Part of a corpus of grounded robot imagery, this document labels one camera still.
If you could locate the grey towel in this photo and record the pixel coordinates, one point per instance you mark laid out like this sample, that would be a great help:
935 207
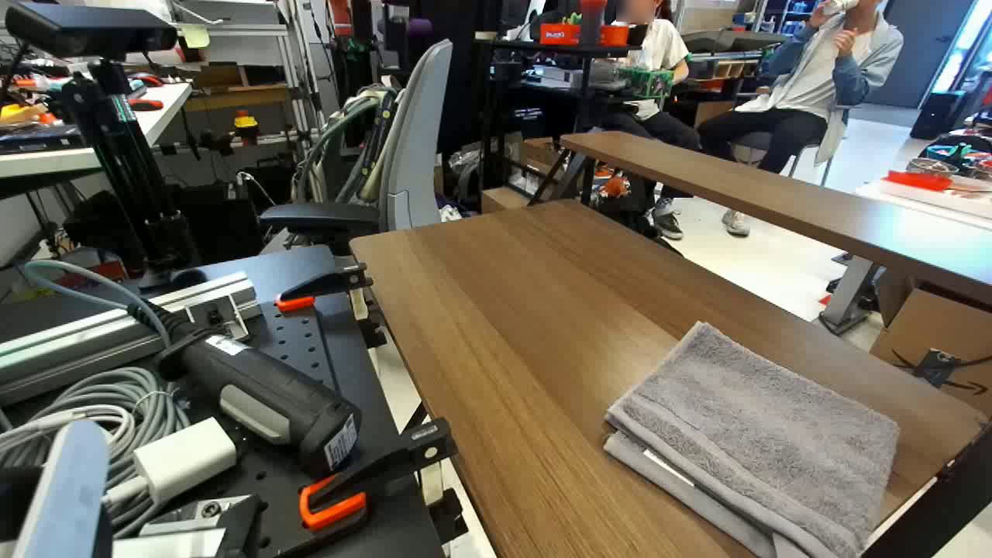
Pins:
763 436

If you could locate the grey office chair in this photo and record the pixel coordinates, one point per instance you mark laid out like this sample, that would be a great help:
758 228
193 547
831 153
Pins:
418 155

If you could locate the black perforated mounting board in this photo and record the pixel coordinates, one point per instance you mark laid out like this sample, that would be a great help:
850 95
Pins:
312 344

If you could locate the red plastic crate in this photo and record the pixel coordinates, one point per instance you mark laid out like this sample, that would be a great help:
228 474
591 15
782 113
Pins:
561 35

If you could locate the seated person black trousers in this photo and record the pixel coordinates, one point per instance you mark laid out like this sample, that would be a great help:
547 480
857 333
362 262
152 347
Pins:
662 49

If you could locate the long wooden bench table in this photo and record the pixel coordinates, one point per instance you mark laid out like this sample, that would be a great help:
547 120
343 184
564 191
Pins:
806 202

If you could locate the white power adapter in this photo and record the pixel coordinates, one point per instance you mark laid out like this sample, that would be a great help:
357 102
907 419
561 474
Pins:
187 455

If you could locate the white work desk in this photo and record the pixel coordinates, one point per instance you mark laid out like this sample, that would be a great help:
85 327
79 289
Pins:
164 109

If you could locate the seated person in white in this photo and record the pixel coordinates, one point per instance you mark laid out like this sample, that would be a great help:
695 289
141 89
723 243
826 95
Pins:
817 72

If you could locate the brown cardboard box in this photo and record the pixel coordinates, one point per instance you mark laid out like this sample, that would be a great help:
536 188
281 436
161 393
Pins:
930 327

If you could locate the pale blue plastic cover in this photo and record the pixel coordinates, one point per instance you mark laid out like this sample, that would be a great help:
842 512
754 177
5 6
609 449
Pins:
69 490

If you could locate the black camera tripod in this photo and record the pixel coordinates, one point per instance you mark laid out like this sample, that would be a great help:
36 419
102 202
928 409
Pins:
126 166

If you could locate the aluminium extrusion rail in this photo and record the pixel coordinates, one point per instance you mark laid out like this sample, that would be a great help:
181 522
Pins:
73 335

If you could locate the black stereo camera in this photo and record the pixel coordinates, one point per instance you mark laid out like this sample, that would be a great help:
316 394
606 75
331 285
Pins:
81 28

